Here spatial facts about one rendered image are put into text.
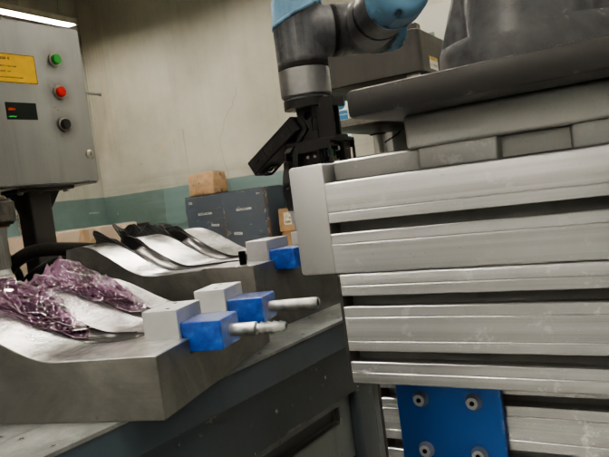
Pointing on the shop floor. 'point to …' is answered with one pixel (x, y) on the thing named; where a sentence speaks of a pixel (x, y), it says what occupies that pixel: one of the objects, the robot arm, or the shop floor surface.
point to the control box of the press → (42, 125)
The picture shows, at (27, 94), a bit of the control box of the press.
